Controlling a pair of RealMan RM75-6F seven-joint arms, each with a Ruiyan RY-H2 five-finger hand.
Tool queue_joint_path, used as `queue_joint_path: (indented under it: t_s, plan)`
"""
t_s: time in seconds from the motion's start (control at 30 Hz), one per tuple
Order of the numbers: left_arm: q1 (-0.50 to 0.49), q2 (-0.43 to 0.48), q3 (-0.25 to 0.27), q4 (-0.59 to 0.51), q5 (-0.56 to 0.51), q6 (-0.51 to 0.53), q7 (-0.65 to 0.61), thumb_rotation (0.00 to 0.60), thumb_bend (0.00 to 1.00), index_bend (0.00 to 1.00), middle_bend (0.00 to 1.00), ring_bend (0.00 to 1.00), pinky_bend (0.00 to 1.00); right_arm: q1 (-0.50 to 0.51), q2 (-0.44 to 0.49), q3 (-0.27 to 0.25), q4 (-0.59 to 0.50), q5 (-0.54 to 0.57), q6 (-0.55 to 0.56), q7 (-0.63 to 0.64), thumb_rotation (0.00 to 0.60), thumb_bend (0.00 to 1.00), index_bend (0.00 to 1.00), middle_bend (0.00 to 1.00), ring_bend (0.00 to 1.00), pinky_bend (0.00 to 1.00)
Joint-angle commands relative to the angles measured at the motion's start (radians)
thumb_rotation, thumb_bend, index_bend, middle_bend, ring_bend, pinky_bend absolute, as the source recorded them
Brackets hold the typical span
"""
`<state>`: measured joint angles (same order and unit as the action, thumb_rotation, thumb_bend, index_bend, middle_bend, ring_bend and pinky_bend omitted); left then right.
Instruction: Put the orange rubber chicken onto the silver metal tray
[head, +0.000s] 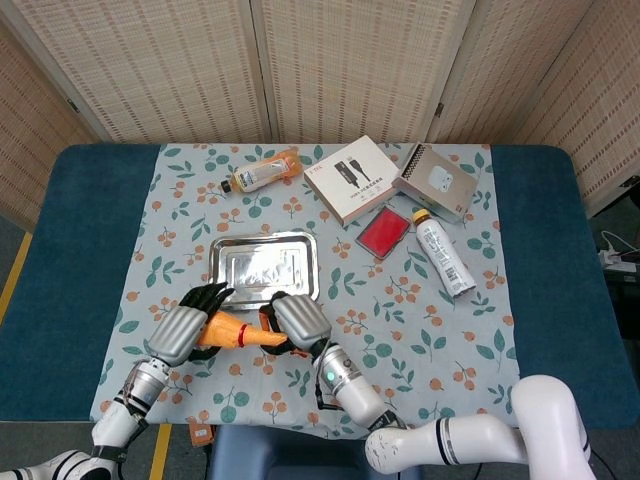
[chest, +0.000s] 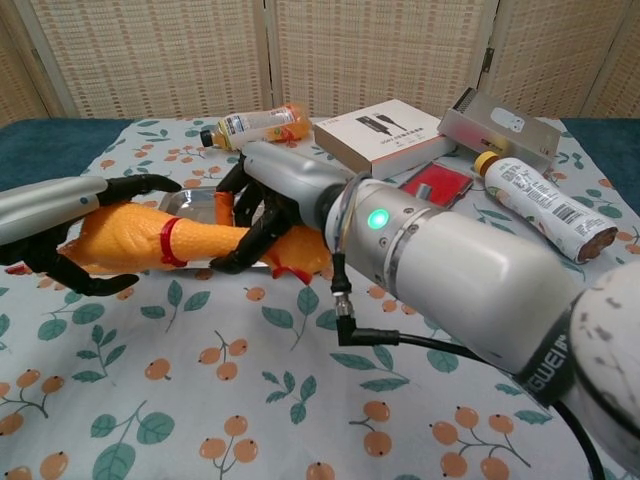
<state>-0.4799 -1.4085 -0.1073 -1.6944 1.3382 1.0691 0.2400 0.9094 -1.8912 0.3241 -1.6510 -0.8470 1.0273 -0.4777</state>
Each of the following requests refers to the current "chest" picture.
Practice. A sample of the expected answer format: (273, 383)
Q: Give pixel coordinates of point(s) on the woven folding screen panel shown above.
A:
(20, 65)
(545, 50)
(380, 50)
(160, 55)
(625, 85)

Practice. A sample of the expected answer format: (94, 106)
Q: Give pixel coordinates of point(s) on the floral print tablecloth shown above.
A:
(200, 325)

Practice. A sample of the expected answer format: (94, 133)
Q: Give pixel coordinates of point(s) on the red ink pad case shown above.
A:
(445, 180)

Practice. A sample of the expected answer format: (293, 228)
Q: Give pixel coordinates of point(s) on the yellow rubber chicken toy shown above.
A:
(125, 235)

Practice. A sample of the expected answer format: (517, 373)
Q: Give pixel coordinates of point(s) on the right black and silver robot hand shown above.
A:
(290, 180)

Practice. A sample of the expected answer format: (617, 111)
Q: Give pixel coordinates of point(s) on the silver metal tray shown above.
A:
(185, 199)

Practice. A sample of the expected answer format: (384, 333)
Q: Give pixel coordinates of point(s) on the metal screen hinge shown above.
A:
(488, 59)

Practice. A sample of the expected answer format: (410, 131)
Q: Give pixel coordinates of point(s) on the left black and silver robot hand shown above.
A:
(40, 210)

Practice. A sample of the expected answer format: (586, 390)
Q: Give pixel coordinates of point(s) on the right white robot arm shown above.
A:
(450, 260)

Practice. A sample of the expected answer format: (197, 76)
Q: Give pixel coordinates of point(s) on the dark blue table cover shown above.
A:
(50, 150)

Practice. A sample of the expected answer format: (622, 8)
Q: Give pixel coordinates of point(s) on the white bottle with yellow cap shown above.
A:
(545, 200)

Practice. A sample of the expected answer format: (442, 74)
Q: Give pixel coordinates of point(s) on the grey charger box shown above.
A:
(510, 125)

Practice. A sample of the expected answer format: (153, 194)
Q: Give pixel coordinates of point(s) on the orange juice plastic bottle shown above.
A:
(250, 125)

